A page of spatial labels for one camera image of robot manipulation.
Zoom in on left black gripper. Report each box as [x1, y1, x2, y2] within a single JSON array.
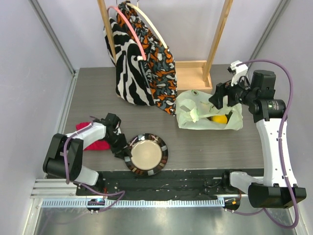
[[103, 133, 131, 160]]

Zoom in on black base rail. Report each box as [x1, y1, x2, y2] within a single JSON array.
[[47, 168, 250, 199]]

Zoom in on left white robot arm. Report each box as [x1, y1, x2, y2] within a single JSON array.
[[43, 113, 132, 195]]

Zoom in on beige plate with dark rim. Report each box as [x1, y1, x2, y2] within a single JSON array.
[[124, 133, 169, 177]]

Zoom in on pink clothes hanger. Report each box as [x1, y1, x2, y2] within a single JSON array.
[[107, 5, 147, 60]]

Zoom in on white slotted cable duct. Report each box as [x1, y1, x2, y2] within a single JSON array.
[[42, 198, 224, 208]]

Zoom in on pale green plastic bag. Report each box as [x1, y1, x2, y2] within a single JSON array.
[[176, 90, 243, 131]]

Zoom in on zebra print garment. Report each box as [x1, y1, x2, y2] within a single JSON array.
[[103, 18, 155, 106]]

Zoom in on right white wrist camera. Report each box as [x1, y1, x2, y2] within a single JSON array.
[[227, 60, 248, 86]]

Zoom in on purple cable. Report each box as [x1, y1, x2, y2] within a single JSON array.
[[64, 115, 126, 213], [234, 58, 300, 230]]

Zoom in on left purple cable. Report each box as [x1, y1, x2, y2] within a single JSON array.
[[64, 115, 126, 213]]

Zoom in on cream clothes hanger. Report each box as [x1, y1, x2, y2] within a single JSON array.
[[126, 3, 168, 49]]

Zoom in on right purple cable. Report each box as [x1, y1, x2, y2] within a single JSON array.
[[234, 58, 300, 230]]

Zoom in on orange grey camouflage garment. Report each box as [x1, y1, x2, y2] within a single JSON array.
[[118, 0, 178, 116]]

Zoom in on yellow fake lemon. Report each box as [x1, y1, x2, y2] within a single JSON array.
[[211, 115, 228, 124]]

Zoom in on red cloth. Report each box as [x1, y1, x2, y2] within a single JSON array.
[[76, 122, 110, 151]]

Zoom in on wooden clothes rack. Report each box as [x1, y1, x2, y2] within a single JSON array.
[[97, 0, 233, 93]]

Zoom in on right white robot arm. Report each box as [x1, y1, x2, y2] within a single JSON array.
[[209, 68, 307, 209]]

